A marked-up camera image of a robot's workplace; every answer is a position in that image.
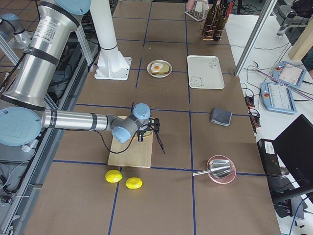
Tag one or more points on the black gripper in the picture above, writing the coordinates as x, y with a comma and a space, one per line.
147, 132

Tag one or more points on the bread slice with fried egg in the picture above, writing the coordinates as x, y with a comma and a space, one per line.
160, 68

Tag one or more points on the cream plate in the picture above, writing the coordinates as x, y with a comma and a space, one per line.
158, 61

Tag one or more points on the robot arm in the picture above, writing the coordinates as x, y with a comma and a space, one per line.
23, 112
12, 30

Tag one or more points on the cream bear tray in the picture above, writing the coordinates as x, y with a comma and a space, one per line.
204, 72

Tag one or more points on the wooden cutting board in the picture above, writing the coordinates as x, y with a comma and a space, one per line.
125, 149

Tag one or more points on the yellow lemon left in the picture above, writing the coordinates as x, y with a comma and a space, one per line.
113, 176

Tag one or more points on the grey folded cloth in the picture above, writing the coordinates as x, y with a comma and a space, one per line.
220, 116

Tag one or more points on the metal scoop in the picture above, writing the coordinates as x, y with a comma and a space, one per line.
218, 168

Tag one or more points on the pink bowl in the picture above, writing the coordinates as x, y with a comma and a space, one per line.
227, 179

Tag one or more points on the green wine bottle front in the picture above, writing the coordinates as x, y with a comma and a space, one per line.
211, 20

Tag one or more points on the green wine bottle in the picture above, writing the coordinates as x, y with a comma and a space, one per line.
224, 11
211, 20

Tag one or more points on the black computer box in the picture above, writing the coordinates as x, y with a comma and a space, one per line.
269, 158

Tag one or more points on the green wine bottle middle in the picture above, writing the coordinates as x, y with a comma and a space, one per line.
224, 11

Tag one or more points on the near blue teach pendant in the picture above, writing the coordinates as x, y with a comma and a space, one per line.
277, 98

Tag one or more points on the blue teach pendant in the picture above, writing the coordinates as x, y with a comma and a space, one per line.
289, 73
277, 98

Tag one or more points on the black computer monitor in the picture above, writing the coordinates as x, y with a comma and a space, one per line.
294, 147

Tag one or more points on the far blue teach pendant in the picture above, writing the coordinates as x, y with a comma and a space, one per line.
289, 73

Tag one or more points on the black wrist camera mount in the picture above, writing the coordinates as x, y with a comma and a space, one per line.
154, 125

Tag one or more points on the white camera mast with base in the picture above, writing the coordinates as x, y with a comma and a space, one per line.
111, 65

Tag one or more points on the copper wire bottle rack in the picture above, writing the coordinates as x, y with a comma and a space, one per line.
214, 24

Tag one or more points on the white wire cup rack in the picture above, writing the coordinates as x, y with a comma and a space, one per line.
197, 9

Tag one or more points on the aluminium frame post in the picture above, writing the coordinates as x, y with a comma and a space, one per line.
265, 13

